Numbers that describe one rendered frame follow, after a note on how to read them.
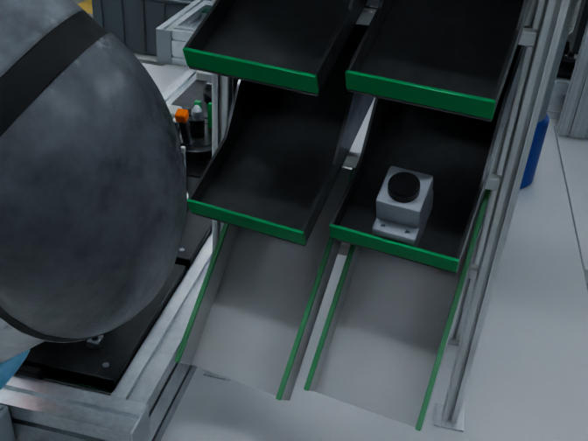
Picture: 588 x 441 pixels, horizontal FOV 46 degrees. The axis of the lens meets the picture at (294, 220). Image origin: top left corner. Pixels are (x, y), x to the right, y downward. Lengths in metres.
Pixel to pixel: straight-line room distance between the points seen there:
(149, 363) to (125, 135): 0.65
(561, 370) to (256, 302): 0.51
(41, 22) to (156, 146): 0.06
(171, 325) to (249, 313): 0.16
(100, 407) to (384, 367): 0.33
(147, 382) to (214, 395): 0.15
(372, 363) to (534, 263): 0.60
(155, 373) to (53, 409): 0.12
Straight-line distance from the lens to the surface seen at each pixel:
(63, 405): 0.87
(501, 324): 1.18
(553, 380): 1.12
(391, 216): 0.67
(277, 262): 0.83
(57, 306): 0.32
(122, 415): 0.85
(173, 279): 1.01
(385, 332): 0.81
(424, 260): 0.69
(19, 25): 0.28
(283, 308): 0.82
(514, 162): 0.77
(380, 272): 0.83
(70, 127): 0.27
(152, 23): 2.86
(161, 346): 0.93
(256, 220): 0.69
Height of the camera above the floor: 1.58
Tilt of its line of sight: 32 degrees down
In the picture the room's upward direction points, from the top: 4 degrees clockwise
